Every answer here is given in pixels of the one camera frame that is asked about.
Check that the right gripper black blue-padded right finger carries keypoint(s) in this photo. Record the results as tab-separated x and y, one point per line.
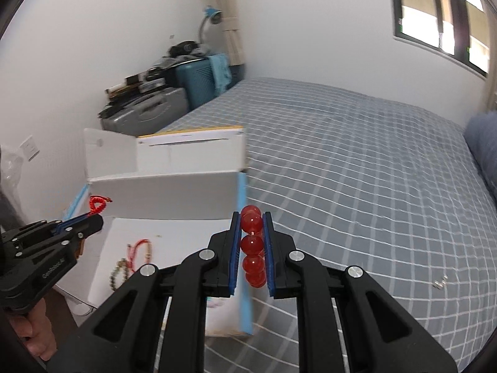
346	321

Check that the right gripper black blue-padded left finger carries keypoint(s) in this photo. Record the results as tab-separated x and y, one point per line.
156	320

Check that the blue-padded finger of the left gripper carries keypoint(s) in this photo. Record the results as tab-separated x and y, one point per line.
42	230

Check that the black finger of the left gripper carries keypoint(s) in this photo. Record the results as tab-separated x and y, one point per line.
24	249

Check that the person's left hand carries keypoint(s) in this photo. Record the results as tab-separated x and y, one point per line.
35	328

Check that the clear plastic bag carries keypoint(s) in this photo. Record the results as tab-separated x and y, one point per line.
12	215

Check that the white cardboard box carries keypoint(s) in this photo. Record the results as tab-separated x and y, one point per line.
169	193

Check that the grey checked bed sheet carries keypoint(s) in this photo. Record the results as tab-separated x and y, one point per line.
390	187

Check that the grey suitcase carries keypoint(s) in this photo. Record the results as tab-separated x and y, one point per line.
146	114

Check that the stack of dark items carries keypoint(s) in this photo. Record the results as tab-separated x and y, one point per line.
159	76

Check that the teal suitcase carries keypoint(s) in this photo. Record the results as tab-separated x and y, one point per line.
197	79

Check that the blue striped folded duvet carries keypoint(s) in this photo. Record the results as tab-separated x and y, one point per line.
481	138

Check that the black headphones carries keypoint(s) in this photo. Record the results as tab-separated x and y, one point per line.
184	48

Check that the light blue cloth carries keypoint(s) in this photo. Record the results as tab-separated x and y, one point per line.
221	72

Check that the beige right curtain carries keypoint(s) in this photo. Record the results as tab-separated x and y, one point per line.
488	101

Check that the beige curtain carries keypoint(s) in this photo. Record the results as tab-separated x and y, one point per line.
230	29
488	101

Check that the blue desk lamp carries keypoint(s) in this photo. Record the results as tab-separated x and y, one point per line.
212	16

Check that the beige left curtain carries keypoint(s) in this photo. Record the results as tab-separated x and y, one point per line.
230	29

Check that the dark framed window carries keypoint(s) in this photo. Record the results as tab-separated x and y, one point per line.
456	28

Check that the white wall socket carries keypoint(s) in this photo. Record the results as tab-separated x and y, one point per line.
29	148

